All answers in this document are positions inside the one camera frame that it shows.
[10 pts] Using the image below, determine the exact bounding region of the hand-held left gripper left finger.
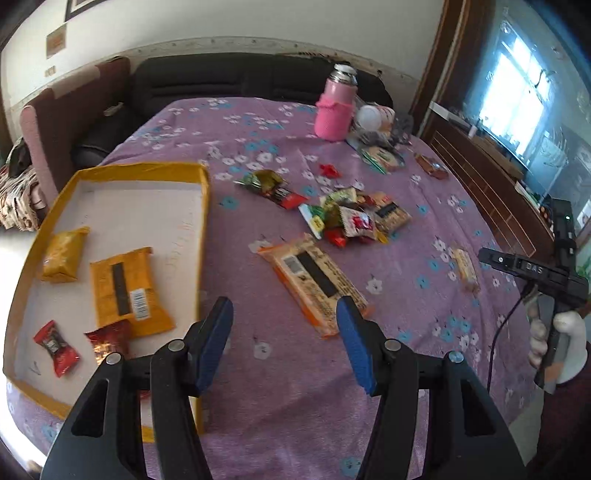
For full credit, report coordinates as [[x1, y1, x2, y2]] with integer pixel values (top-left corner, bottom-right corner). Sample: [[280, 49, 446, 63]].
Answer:
[[41, 296, 234, 480]]

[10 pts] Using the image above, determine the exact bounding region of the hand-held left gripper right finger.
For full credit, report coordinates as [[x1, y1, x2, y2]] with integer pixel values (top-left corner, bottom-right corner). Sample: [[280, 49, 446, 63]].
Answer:
[[335, 295, 527, 480]]

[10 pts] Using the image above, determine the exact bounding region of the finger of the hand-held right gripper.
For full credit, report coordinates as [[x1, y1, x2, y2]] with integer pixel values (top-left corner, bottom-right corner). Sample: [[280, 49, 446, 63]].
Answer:
[[478, 248, 515, 274]]

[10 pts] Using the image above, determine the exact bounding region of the long orange snack bar packet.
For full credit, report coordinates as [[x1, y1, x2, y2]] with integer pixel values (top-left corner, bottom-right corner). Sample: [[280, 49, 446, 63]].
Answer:
[[256, 233, 372, 340]]

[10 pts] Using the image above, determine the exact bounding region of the large orange snack packet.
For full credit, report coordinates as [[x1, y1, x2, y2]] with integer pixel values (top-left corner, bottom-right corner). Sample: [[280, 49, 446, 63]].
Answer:
[[89, 247, 177, 340]]

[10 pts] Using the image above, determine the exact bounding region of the dark red shiny snack packet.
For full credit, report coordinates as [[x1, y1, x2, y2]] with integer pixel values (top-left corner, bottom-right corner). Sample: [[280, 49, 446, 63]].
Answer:
[[84, 319, 134, 365]]

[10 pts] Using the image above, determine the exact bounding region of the brown seeded bar packet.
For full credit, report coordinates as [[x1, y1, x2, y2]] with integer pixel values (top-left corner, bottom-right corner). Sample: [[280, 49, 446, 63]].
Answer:
[[374, 196, 412, 232]]

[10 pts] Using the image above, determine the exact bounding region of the red printed candy packet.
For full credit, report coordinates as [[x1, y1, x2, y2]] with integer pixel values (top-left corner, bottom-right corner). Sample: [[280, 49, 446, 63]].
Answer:
[[339, 206, 377, 238]]

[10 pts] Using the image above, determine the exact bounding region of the green white snack packet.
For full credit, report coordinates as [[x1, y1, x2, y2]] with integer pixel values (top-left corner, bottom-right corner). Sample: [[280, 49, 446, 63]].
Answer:
[[299, 203, 334, 240]]

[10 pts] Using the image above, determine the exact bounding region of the green yellow snack packet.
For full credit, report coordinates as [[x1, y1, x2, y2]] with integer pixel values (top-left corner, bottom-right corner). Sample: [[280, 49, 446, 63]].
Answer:
[[321, 189, 358, 208]]

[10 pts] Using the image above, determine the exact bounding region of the yellow cardboard box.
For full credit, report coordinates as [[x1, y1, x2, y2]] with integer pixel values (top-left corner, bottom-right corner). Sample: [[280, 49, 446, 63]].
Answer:
[[2, 162, 211, 444]]

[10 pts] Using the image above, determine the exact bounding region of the red candy packet dark label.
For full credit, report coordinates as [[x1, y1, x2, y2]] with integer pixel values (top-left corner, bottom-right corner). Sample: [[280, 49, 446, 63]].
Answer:
[[33, 320, 80, 378]]

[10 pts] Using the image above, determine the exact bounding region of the green gold candy packet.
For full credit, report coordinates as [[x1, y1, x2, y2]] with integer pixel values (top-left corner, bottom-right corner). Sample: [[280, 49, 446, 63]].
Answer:
[[233, 170, 287, 197]]

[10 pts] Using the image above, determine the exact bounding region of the small yellow snack packet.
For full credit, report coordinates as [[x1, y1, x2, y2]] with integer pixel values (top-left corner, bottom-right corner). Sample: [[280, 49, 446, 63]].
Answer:
[[41, 227, 90, 283]]

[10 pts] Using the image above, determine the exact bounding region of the person's right forearm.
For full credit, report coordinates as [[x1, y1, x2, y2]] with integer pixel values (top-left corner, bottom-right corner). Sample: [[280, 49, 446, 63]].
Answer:
[[538, 342, 591, 480]]

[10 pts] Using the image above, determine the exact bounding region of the person's right hand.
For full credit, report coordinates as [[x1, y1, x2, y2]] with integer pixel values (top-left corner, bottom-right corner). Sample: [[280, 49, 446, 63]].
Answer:
[[529, 304, 589, 384]]

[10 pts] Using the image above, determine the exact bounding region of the small beige snack packet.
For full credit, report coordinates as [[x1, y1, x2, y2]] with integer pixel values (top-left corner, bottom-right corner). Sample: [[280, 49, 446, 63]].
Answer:
[[450, 248, 481, 293]]

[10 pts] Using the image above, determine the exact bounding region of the purple floral tablecloth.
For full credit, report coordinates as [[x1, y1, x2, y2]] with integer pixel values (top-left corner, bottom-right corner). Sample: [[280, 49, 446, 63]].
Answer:
[[4, 96, 546, 480]]

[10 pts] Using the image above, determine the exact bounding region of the brown snack packet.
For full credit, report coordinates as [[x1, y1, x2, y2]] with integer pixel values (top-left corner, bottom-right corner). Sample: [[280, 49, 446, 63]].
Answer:
[[414, 154, 449, 180]]

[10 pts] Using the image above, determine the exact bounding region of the green white cracker packet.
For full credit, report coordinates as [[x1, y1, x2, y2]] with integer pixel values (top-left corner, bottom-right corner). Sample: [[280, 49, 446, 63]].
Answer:
[[360, 147, 406, 174]]

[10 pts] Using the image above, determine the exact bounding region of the red brown candy packet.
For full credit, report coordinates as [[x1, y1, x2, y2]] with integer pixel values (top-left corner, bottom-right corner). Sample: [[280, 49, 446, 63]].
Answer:
[[270, 187, 308, 210]]

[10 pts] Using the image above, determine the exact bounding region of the grey shiny packet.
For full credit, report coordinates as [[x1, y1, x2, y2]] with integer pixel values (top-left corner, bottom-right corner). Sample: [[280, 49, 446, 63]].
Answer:
[[392, 113, 414, 145]]

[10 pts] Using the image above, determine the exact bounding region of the dark seed bag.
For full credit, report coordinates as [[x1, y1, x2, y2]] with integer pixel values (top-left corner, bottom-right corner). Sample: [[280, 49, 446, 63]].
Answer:
[[358, 130, 393, 147]]

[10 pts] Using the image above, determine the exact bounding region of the white lidded tub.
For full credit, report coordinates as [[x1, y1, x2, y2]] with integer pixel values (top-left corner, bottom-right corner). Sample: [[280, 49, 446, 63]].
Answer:
[[358, 104, 396, 133]]

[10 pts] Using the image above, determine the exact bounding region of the pink sleeved bottle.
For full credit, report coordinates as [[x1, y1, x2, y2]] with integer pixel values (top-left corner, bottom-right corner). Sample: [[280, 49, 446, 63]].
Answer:
[[315, 65, 359, 141]]

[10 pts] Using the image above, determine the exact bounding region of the patterned cushion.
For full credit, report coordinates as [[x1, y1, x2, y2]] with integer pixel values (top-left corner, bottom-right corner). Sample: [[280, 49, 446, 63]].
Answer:
[[0, 164, 49, 232]]

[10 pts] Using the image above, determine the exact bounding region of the black sofa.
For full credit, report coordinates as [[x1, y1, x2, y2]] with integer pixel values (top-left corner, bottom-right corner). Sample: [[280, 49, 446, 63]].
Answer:
[[71, 54, 394, 169]]

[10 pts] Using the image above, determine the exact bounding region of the brown armchair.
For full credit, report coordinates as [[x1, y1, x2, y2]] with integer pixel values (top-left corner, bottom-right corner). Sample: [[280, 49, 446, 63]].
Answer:
[[19, 58, 133, 217]]

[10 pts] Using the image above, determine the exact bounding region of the framed picture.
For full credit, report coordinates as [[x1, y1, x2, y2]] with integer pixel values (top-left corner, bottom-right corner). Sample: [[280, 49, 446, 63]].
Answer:
[[65, 0, 110, 22]]

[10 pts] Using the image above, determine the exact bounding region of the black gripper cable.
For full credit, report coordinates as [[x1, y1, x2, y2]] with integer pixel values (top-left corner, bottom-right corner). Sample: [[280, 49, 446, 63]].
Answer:
[[487, 290, 533, 398]]

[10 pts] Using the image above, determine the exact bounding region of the wall plaque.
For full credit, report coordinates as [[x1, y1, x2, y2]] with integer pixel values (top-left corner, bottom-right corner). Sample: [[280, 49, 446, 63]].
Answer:
[[45, 27, 66, 59]]

